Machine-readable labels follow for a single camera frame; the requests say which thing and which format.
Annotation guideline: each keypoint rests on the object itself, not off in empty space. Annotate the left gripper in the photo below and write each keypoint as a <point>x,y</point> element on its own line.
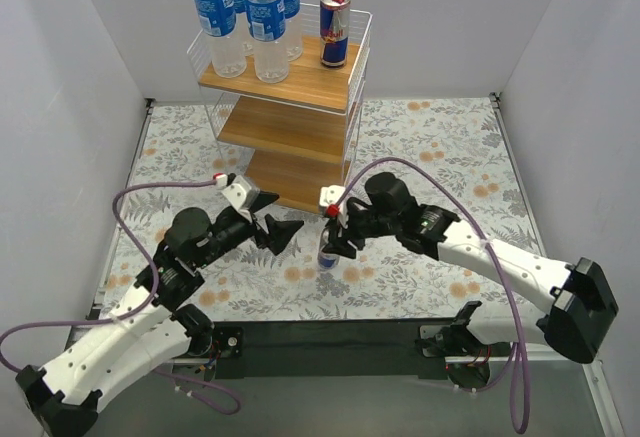
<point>261,233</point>

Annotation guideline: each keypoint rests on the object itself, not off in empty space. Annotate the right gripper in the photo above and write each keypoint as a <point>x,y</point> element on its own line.
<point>345,230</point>

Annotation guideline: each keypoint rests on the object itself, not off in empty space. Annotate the Red Bull can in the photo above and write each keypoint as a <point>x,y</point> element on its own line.
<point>334,32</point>
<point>326,261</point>

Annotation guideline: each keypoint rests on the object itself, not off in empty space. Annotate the small Pocari Sweat bottle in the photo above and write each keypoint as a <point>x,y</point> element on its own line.
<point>267,25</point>

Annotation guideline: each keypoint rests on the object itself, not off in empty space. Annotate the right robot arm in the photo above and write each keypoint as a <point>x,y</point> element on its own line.
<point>574,304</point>

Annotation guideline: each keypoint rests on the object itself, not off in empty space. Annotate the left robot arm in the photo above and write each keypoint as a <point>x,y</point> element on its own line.
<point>154,321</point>

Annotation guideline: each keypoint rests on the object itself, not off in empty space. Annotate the floral tablecloth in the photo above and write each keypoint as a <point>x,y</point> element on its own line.
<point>449,152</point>

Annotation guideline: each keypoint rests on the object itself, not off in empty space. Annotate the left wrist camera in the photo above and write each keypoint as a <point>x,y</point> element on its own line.
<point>242,189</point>

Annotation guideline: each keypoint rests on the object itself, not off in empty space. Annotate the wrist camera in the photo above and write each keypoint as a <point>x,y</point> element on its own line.
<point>242,189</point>
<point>331,203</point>

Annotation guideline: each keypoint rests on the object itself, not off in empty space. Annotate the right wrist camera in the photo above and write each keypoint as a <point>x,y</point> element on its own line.
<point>331,203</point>

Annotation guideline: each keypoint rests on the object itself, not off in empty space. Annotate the white wire wooden shelf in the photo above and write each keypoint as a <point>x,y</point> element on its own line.
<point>303,132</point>

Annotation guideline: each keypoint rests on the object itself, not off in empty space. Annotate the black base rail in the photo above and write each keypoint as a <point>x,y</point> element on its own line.
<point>339,348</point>

